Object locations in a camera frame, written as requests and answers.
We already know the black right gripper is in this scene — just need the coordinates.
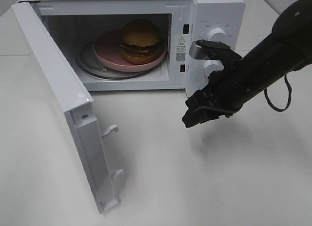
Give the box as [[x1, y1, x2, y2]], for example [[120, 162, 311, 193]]
[[181, 70, 247, 129]]

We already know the white microwave knob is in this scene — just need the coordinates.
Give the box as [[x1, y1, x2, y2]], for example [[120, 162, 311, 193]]
[[202, 60, 224, 77], [207, 27, 227, 43]]

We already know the burger with sesame-free bun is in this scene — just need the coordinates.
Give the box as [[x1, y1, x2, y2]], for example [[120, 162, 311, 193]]
[[120, 19, 164, 65]]

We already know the pink round plate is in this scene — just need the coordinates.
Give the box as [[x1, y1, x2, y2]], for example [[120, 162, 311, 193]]
[[93, 30, 166, 73]]

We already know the white microwave door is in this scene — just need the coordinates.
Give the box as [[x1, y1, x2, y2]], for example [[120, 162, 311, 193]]
[[11, 2, 123, 213]]

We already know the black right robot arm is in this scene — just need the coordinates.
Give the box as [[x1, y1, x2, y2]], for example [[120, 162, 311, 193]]
[[182, 0, 312, 128]]

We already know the white warning label sticker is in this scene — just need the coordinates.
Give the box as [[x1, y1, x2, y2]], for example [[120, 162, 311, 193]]
[[175, 35, 187, 63]]

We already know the white microwave oven body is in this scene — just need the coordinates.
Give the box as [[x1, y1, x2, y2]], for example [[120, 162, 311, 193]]
[[17, 0, 245, 95]]

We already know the glass microwave turntable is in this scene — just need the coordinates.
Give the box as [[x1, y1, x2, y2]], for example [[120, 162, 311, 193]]
[[75, 41, 169, 81]]

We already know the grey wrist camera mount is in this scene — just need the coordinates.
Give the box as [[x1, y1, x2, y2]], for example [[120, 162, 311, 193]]
[[189, 39, 242, 69]]

